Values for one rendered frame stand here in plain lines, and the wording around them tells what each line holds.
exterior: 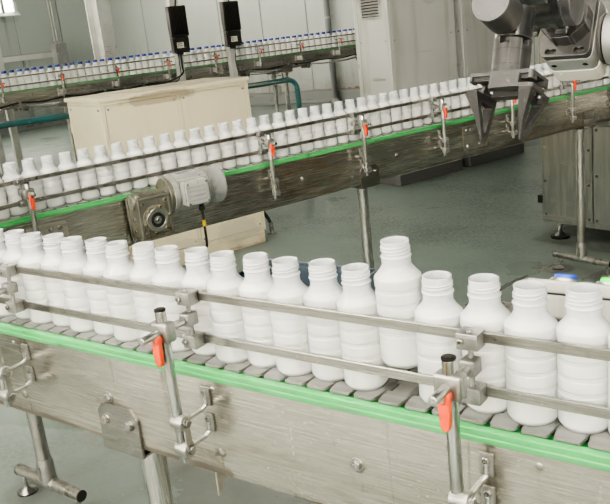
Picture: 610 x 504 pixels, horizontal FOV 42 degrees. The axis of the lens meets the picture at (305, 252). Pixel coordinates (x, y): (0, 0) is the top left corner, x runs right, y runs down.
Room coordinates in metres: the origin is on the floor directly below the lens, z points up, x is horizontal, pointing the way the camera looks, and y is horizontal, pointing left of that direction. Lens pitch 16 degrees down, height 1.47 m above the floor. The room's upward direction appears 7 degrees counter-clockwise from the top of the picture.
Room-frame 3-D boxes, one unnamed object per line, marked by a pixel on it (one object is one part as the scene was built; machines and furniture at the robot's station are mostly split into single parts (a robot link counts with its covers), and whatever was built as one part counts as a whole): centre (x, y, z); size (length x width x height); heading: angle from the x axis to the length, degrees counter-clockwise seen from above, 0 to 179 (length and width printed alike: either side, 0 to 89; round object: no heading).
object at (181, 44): (7.35, 0.91, 1.55); 0.17 x 0.15 x 0.42; 125
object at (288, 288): (1.06, 0.03, 1.08); 0.06 x 0.06 x 0.17
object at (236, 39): (7.66, 0.45, 1.55); 0.17 x 0.15 x 0.42; 125
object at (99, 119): (5.54, 0.88, 0.59); 1.10 x 0.62 x 1.18; 125
